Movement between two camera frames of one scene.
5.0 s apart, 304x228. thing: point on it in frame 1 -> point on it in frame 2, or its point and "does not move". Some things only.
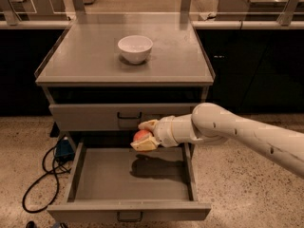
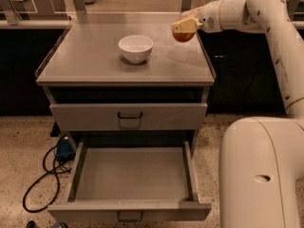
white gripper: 163,130 -> 209,17
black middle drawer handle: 129,219 does not move
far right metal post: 286,15 does not move
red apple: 142,134 -> 182,37
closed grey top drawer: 113,116 does not move
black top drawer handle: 129,117 does not move
